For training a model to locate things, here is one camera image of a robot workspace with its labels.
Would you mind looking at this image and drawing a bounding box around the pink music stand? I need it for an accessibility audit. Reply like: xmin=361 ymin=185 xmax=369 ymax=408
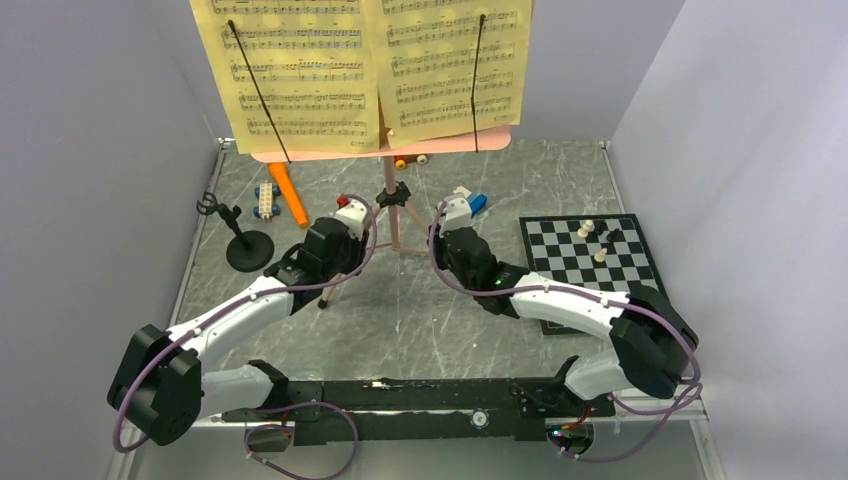
xmin=250 ymin=125 xmax=513 ymax=311

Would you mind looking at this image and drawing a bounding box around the black microphone stand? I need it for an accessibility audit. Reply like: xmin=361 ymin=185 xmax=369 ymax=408
xmin=196 ymin=191 xmax=275 ymax=273

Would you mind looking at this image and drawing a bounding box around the orange toy microphone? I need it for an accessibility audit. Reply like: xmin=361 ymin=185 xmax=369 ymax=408
xmin=267 ymin=162 xmax=310 ymax=228

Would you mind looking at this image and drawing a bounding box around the yellow sheet music page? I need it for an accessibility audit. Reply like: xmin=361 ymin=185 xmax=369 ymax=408
xmin=190 ymin=0 xmax=380 ymax=154
xmin=363 ymin=0 xmax=534 ymax=148

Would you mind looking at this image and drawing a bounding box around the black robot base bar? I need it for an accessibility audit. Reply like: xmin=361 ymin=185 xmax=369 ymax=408
xmin=222 ymin=378 xmax=615 ymax=446

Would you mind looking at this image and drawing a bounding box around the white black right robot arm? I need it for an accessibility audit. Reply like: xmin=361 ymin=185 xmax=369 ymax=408
xmin=428 ymin=226 xmax=700 ymax=416

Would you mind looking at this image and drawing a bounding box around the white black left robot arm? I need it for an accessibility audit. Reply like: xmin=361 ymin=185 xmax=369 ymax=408
xmin=107 ymin=212 xmax=375 ymax=446

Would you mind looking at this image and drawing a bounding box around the white blue toy block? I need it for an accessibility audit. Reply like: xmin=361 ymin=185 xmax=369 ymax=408
xmin=457 ymin=187 xmax=488 ymax=217

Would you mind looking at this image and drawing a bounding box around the white blue toy car chassis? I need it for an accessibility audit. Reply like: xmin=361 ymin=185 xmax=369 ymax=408
xmin=253 ymin=181 xmax=281 ymax=221

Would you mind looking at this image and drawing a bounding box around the colourful toy block vehicle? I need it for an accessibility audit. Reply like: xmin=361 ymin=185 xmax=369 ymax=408
xmin=393 ymin=154 xmax=429 ymax=170

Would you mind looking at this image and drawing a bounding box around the white chess piece upper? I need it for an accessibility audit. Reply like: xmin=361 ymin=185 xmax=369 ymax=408
xmin=577 ymin=219 xmax=594 ymax=238

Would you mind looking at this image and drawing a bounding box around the white chess piece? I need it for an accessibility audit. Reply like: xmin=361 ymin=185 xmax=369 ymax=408
xmin=593 ymin=248 xmax=608 ymax=263
xmin=577 ymin=219 xmax=594 ymax=238

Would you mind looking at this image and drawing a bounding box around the white chess piece lower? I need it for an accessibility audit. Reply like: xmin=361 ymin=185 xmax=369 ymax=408
xmin=593 ymin=248 xmax=608 ymax=263

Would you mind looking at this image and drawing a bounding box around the black chess piece left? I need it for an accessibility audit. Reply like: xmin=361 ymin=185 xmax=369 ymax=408
xmin=591 ymin=220 xmax=606 ymax=240

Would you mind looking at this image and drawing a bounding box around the black chess piece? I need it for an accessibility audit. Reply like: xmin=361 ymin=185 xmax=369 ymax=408
xmin=604 ymin=228 xmax=624 ymax=243
xmin=591 ymin=220 xmax=606 ymax=240

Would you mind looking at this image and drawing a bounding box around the black white chessboard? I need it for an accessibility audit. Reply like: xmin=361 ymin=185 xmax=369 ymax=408
xmin=519 ymin=213 xmax=667 ymax=294

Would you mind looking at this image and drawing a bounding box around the black chess piece right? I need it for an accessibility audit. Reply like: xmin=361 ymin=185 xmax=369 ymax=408
xmin=604 ymin=228 xmax=624 ymax=243

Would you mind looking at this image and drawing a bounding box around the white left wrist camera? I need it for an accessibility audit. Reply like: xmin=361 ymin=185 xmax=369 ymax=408
xmin=333 ymin=195 xmax=370 ymax=238

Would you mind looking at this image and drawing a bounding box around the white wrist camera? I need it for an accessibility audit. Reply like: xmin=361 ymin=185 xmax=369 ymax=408
xmin=439 ymin=194 xmax=472 ymax=235
xmin=333 ymin=195 xmax=370 ymax=238

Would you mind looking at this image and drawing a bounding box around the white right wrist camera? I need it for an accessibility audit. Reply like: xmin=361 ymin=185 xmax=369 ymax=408
xmin=439 ymin=194 xmax=472 ymax=235

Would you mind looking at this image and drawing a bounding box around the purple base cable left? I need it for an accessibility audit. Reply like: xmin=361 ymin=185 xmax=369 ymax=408
xmin=243 ymin=400 xmax=360 ymax=480

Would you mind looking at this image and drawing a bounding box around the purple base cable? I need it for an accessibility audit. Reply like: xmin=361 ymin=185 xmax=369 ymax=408
xmin=243 ymin=400 xmax=360 ymax=480
xmin=555 ymin=390 xmax=704 ymax=465

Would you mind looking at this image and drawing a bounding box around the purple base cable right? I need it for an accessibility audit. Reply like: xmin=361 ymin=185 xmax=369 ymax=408
xmin=555 ymin=390 xmax=704 ymax=465

